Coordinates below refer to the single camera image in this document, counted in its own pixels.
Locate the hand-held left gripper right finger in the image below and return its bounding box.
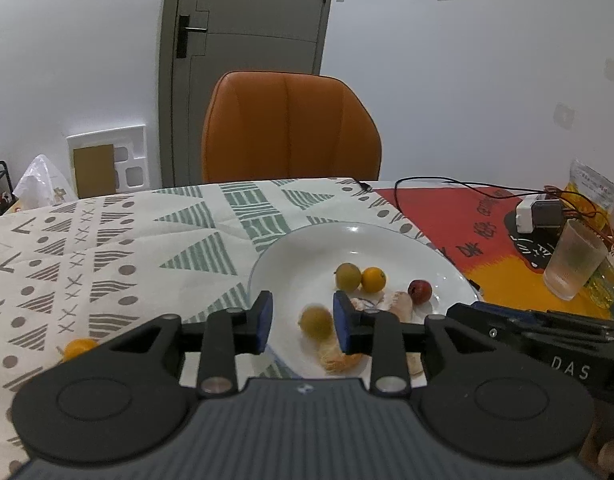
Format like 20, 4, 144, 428
333, 291, 498, 397

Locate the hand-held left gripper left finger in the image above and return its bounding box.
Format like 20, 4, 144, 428
100, 290, 274, 397

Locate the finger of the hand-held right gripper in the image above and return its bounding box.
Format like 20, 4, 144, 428
446, 304, 614, 350
474, 303, 614, 334

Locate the green-brown round fruit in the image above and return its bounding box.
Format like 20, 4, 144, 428
298, 305, 335, 340
335, 262, 363, 291

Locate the oval bread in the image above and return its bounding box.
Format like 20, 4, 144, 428
319, 337, 425, 377

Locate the small orange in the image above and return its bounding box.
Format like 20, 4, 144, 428
61, 338, 100, 363
361, 266, 388, 294

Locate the white round plate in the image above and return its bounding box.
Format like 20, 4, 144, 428
247, 221, 480, 378

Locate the dark red fruit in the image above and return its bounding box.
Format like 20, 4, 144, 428
407, 280, 433, 305

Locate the clear plastic cup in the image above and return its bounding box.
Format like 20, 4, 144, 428
543, 220, 608, 302

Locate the white power adapter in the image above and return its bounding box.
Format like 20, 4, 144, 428
515, 197, 545, 233

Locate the grey small box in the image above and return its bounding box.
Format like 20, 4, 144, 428
532, 200, 568, 231

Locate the red orange printed mat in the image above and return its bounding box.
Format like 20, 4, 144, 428
372, 184, 614, 321

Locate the patterned white green tablecloth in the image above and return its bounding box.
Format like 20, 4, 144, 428
0, 177, 438, 461

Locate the yellow snack bag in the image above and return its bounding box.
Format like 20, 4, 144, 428
564, 159, 614, 233

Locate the orange leather chair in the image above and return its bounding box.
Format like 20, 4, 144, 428
201, 71, 383, 183

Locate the white foam packaging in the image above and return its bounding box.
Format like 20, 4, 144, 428
66, 125, 152, 200

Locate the brown cardboard sheet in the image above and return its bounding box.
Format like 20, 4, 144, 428
73, 144, 117, 199

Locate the white plastic bag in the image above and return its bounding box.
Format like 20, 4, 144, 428
13, 155, 78, 208

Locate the grey door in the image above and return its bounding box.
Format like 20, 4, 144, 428
158, 0, 338, 188

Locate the black cable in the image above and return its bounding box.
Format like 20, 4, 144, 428
351, 176, 552, 221

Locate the black door handle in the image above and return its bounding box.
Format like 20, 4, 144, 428
176, 14, 208, 58

